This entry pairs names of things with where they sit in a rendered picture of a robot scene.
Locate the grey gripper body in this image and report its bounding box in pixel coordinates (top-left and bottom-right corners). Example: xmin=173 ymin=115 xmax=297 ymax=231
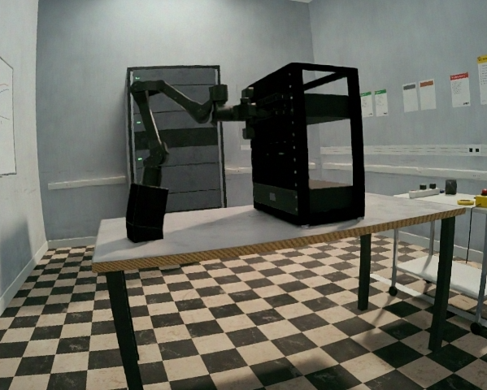
xmin=229 ymin=87 xmax=254 ymax=139

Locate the black server rack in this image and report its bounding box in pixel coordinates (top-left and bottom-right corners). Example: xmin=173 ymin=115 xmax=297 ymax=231
xmin=247 ymin=63 xmax=365 ymax=228

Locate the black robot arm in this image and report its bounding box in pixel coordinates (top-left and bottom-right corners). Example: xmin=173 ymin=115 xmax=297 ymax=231
xmin=130 ymin=80 xmax=256 ymax=188

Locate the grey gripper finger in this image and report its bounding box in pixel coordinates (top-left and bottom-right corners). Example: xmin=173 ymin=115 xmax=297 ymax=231
xmin=253 ymin=114 xmax=270 ymax=124
xmin=255 ymin=107 xmax=271 ymax=114

